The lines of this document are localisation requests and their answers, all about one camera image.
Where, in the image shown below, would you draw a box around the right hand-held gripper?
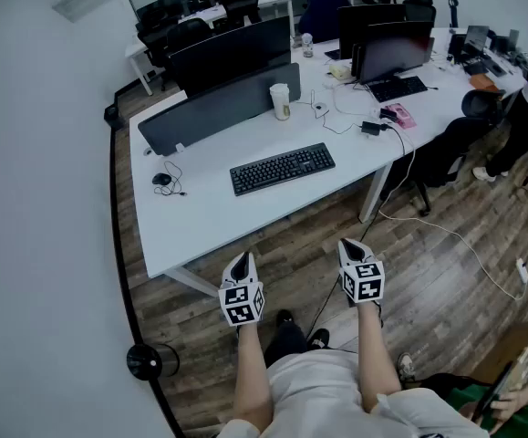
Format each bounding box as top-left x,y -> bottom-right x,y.
337,237 -> 386,308

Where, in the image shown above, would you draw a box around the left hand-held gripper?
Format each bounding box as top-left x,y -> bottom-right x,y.
217,251 -> 265,329

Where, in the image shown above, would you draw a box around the person's left forearm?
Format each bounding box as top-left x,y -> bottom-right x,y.
233,324 -> 274,428

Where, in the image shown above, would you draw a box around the person's right forearm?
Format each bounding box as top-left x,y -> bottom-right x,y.
356,301 -> 404,414

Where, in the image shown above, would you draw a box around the person's left black shoe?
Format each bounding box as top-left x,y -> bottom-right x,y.
274,308 -> 296,332

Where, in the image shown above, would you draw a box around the person's black shoe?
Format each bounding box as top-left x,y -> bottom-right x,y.
274,308 -> 296,332
307,328 -> 332,350

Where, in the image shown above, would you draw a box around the white desk leg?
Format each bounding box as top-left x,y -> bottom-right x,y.
357,162 -> 393,224
162,265 -> 222,298

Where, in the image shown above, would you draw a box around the person's black trousers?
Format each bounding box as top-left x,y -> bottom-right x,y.
263,320 -> 313,369

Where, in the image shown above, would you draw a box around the person's right black shoe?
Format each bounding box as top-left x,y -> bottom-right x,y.
307,328 -> 332,350

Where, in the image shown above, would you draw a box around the person's white shirt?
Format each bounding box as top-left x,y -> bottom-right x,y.
217,351 -> 491,438

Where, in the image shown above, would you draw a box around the black mesh office chair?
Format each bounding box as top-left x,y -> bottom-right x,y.
380,89 -> 506,218

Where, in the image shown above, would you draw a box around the brown cardboard box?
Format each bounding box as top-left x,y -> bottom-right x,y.
472,317 -> 528,394

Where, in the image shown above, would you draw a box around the black phone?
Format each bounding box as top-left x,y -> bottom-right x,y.
471,360 -> 515,423

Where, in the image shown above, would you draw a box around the pink tissue packet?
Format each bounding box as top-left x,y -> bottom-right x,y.
384,102 -> 418,130

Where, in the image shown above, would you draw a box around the dark grey desk divider panel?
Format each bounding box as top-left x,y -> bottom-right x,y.
138,61 -> 302,158

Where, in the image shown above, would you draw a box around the white lidded paper cup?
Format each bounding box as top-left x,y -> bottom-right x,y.
269,83 -> 291,121

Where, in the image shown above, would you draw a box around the black square floor fitting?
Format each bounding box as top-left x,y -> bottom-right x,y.
103,103 -> 124,130

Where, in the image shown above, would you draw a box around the orange notebook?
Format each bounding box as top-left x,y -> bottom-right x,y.
469,74 -> 497,91

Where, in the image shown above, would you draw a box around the large black monitor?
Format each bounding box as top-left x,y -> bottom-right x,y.
168,15 -> 292,98

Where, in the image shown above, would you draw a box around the black laptop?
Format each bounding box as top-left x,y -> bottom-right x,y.
463,25 -> 491,49

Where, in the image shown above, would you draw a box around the navy office chair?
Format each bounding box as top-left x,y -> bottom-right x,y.
297,0 -> 351,43

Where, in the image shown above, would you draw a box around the white floor cable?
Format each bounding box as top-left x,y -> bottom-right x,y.
378,152 -> 528,301

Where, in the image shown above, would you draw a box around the black mouse cable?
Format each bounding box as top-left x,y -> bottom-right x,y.
153,160 -> 188,198

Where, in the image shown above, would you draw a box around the thin black desk cable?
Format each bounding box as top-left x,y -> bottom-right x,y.
307,89 -> 365,135

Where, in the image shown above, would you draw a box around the black curved floor rail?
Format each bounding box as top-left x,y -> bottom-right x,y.
108,120 -> 187,438

